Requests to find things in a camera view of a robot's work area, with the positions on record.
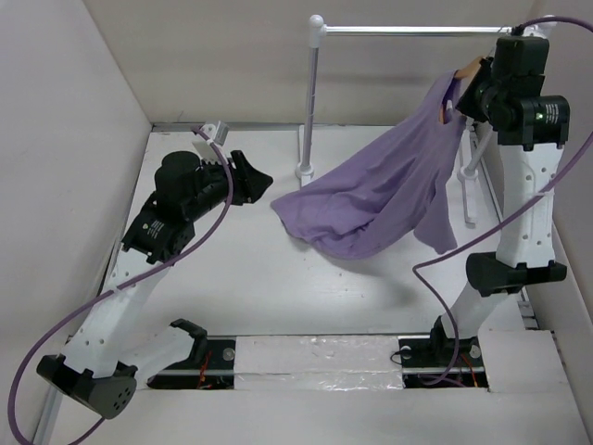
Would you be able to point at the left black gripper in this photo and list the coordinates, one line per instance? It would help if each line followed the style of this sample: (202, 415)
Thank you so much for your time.
(248, 183)

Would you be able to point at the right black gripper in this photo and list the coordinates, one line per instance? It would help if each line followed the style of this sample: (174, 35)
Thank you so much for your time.
(468, 103)

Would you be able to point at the wooden clothes hanger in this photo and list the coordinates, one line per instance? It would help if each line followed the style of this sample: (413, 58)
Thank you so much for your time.
(466, 73)

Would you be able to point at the purple t shirt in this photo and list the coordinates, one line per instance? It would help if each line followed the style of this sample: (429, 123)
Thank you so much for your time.
(396, 185)

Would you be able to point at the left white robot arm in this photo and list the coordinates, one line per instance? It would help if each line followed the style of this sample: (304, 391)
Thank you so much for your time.
(94, 368)

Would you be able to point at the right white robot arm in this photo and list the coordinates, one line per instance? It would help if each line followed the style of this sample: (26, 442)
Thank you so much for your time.
(532, 130)

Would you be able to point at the white metal clothes rack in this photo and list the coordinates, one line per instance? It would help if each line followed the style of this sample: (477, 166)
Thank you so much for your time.
(319, 30)

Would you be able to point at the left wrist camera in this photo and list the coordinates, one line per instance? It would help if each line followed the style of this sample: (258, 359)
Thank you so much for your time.
(216, 131)

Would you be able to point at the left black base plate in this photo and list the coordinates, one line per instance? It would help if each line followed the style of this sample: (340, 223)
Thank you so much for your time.
(214, 371)

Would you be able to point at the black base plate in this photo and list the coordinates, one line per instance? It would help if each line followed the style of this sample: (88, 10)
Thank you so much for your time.
(420, 364)
(214, 371)

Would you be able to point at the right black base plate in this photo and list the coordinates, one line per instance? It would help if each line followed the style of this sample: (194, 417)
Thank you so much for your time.
(420, 364)

